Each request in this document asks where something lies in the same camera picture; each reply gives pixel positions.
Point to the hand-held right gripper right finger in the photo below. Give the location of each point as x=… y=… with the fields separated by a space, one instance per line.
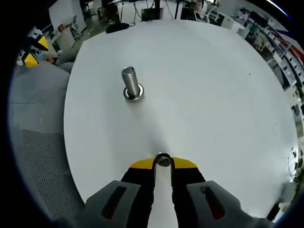
x=187 y=175

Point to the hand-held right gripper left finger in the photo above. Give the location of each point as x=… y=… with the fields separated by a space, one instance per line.
x=140 y=175

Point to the small steel washer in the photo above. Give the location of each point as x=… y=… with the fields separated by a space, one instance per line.
x=156 y=156

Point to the large steel threaded stud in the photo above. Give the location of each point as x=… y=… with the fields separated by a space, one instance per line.
x=130 y=79

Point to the grey mesh office chair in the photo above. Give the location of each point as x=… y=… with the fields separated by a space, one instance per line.
x=35 y=107

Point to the black computer case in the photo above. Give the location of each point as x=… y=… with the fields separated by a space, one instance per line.
x=152 y=14

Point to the shelf with white bins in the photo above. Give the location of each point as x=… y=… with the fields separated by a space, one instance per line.
x=285 y=54

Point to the white office chair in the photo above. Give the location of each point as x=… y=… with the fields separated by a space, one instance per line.
x=209 y=13

